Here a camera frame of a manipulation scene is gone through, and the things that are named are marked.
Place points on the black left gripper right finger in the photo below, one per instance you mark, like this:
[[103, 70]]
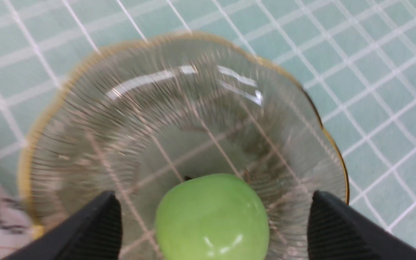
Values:
[[336, 231]]

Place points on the green checked tablecloth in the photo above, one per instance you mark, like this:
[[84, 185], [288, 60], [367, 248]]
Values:
[[356, 59]]

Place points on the gold-rimmed glass fruit plate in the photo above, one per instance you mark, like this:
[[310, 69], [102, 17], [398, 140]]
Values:
[[142, 116]]

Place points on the green apple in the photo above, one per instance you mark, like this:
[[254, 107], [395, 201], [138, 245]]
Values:
[[214, 217]]

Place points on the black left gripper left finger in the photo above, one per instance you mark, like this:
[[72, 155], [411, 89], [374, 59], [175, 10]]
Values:
[[93, 233]]

